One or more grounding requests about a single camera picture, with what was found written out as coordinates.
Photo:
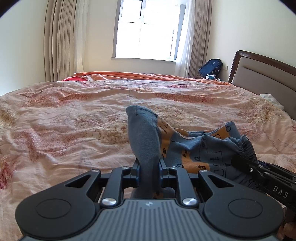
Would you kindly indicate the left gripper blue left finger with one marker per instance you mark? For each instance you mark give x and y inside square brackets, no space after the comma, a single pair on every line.
[135,174]

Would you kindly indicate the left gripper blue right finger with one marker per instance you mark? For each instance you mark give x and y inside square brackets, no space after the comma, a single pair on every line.
[163,172]

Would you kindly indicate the blue patterned children's pants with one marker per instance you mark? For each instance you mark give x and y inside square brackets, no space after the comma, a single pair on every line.
[152,139]

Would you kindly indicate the person's hand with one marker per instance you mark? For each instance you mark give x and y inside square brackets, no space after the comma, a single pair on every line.
[287,228]

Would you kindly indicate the white pillow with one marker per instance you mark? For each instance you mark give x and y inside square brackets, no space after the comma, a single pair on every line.
[272,99]

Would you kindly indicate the pink floral duvet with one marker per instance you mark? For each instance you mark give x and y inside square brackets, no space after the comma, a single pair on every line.
[53,131]

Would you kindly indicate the brown padded headboard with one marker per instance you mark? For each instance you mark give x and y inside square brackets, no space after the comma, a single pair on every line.
[263,75]

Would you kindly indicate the blue backpack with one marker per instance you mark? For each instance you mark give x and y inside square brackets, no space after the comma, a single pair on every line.
[211,67]

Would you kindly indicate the beige right curtain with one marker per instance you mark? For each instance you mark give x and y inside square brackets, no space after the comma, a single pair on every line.
[194,39]

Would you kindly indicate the beige curtain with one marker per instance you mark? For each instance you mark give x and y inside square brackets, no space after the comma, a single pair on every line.
[194,39]
[64,38]

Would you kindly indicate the white framed window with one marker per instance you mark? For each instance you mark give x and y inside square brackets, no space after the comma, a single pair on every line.
[148,29]

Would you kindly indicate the beige left curtain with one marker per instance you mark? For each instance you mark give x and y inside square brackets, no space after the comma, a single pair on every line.
[64,38]

